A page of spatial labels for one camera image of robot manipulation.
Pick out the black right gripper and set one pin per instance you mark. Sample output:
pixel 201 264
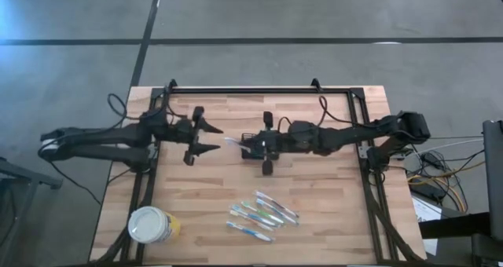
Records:
pixel 275 145

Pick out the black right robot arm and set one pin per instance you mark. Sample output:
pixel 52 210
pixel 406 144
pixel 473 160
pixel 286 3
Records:
pixel 346 135

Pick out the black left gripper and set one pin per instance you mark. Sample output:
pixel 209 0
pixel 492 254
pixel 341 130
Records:
pixel 184 131

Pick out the yellow wipes canister white lid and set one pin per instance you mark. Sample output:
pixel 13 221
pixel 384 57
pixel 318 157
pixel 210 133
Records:
pixel 151 224

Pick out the black power brick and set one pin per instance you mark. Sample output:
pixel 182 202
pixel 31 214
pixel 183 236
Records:
pixel 428 190

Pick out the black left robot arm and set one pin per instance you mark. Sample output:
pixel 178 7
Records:
pixel 98 135

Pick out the black metal beam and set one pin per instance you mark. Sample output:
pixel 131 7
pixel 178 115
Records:
pixel 452 224

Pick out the black aluminium table frame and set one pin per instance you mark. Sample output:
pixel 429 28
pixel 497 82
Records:
pixel 275 90

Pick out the red white toothbrush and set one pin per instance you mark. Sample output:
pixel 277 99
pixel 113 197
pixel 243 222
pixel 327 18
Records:
pixel 251 220

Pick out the black metal stand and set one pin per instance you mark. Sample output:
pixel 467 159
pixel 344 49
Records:
pixel 27 176

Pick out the green white toothbrush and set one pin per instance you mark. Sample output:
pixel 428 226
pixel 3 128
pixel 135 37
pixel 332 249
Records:
pixel 262 213

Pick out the black frame clamp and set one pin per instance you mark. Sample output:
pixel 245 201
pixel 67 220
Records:
pixel 315 85
pixel 173 84

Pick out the purple white toothbrush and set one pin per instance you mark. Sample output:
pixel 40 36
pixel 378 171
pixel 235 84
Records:
pixel 235 142
pixel 277 203

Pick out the dark grey equipment case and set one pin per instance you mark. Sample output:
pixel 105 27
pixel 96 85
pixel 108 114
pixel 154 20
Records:
pixel 494 180

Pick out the white paper sheet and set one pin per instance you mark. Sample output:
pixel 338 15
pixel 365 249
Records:
pixel 426 212

